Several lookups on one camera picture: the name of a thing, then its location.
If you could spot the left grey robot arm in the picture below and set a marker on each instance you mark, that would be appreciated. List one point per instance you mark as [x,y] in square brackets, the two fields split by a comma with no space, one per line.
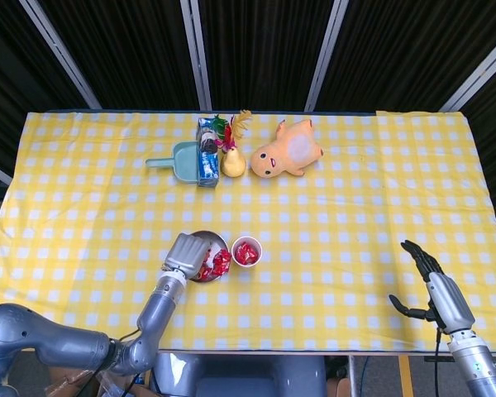
[161,302]

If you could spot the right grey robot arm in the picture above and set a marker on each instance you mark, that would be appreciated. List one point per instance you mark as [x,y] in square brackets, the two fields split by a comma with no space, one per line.
[475,368]

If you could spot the blue cookie box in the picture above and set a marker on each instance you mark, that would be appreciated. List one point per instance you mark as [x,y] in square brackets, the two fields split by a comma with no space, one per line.
[208,165]

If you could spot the white paper cup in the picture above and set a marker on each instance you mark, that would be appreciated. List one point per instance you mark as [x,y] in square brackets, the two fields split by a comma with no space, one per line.
[247,265]

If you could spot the green feather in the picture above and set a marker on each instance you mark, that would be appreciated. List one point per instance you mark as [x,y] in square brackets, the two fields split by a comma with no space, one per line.
[220,123]

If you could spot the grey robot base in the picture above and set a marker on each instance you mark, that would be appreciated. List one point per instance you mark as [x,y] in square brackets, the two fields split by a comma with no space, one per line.
[239,378]

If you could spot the yellow feather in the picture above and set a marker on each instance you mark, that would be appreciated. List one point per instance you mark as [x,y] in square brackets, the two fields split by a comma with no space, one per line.
[243,120]

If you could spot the teal plastic scoop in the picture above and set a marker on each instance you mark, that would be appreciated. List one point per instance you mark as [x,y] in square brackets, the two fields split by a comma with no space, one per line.
[186,163]

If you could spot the red candy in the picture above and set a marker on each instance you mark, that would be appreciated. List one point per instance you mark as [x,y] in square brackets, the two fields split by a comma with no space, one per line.
[253,250]
[222,261]
[206,272]
[241,254]

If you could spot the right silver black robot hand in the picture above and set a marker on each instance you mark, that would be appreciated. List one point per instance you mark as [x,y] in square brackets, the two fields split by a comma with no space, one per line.
[450,302]

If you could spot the yellow white checkered tablecloth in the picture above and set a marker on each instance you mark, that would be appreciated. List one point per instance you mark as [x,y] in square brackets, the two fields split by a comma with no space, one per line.
[314,207]

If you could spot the yellow pear shaped vase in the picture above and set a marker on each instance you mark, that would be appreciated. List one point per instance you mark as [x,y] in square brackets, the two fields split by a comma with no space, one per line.
[233,165]

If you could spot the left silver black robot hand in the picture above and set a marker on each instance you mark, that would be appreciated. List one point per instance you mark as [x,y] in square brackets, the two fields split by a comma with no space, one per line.
[186,254]

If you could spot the red feather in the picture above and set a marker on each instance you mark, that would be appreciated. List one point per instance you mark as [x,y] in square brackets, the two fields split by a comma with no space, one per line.
[228,134]

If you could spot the metal table leg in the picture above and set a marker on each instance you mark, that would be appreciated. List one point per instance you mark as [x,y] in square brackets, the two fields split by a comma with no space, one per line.
[352,378]

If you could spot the orange plush animal toy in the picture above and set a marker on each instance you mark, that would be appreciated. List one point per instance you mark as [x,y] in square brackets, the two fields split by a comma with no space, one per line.
[285,155]

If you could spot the round metal plate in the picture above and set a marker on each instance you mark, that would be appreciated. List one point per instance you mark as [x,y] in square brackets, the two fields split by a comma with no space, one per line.
[213,235]

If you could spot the brown cardboard box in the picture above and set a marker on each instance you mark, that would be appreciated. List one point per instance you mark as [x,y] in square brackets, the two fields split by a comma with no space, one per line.
[66,382]

